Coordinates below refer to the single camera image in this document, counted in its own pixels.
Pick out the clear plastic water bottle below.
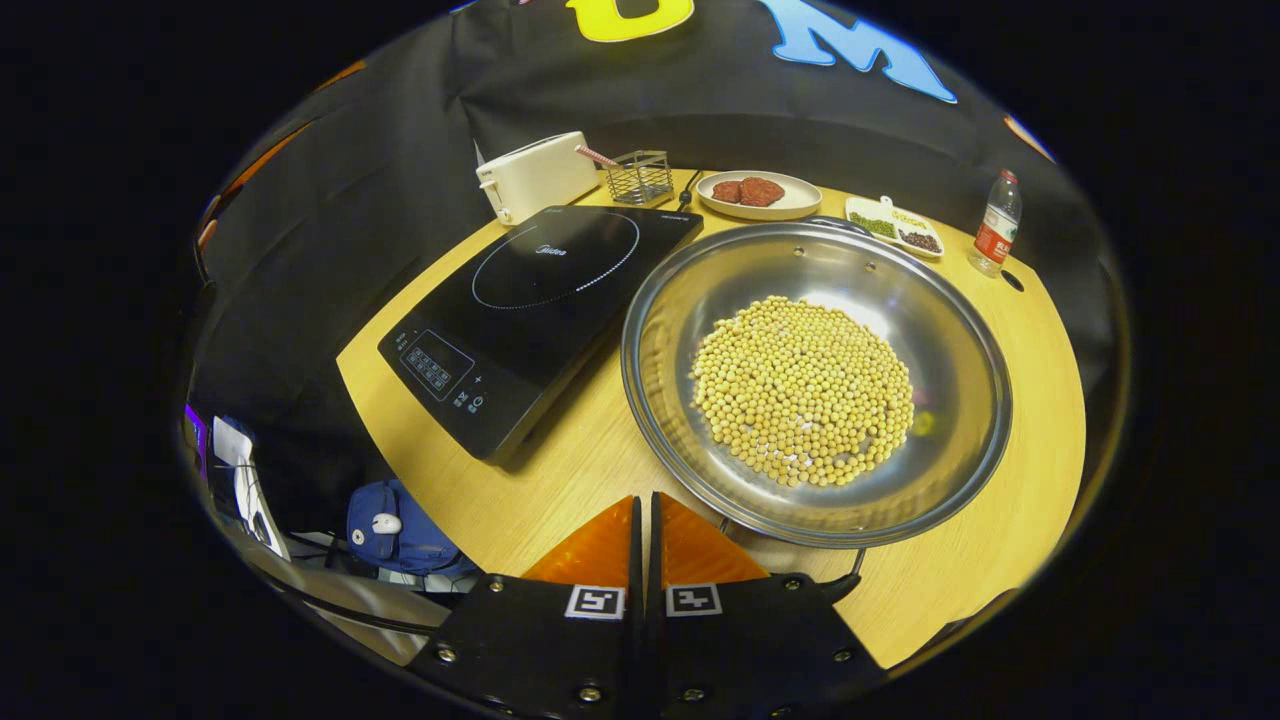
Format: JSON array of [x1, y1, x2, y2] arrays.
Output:
[[968, 169, 1023, 278]]

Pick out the stainless steel pot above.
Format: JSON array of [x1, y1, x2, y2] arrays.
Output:
[[620, 215, 1013, 601]]

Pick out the black induction cooktop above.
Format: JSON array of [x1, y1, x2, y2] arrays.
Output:
[[378, 205, 704, 464]]

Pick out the raw red meat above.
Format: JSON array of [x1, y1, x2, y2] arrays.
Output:
[[712, 177, 787, 208]]

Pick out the blue bag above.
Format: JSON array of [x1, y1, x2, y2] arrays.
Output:
[[346, 480, 476, 579]]

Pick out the black backdrop cloth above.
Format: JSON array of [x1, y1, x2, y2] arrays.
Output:
[[185, 0, 1126, 521]]

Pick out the wire mesh basket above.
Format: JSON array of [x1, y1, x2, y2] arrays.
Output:
[[605, 150, 674, 207]]

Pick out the white divided dish with beans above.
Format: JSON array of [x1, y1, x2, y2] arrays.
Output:
[[845, 195, 945, 259]]

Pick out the white round plate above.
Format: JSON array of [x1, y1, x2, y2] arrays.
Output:
[[696, 170, 823, 221]]

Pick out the white toaster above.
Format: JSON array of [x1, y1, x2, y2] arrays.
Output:
[[475, 131, 601, 226]]

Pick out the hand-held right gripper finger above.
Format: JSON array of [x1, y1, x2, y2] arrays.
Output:
[[648, 490, 891, 720], [405, 495, 644, 720]]

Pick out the pile of soybeans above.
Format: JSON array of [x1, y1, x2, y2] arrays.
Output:
[[690, 295, 916, 489]]

